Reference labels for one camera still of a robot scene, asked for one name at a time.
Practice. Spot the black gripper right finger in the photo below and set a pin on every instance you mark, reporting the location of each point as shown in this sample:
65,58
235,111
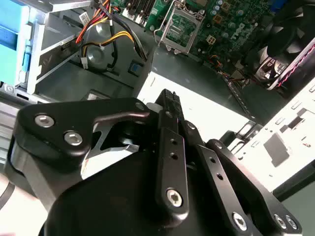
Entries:
253,194

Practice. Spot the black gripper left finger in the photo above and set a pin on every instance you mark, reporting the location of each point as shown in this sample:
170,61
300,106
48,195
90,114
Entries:
56,115

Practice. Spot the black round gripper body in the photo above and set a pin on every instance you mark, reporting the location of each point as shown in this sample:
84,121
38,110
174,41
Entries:
110,209

